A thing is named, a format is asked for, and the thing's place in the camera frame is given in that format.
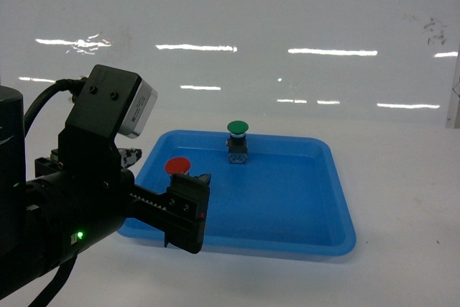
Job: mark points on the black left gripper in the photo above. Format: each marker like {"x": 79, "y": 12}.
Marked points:
{"x": 89, "y": 192}

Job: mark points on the red push button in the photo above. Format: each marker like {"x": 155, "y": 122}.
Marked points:
{"x": 177, "y": 165}

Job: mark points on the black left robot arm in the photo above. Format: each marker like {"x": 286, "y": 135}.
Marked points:
{"x": 22, "y": 246}

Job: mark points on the green push button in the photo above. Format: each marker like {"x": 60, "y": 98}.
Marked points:
{"x": 237, "y": 142}

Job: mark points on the blue plastic tray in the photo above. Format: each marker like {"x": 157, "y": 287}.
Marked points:
{"x": 286, "y": 201}

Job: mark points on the white glossy back panel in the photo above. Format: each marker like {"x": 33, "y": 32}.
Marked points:
{"x": 374, "y": 60}

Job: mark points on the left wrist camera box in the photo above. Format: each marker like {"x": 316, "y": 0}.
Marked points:
{"x": 112, "y": 101}

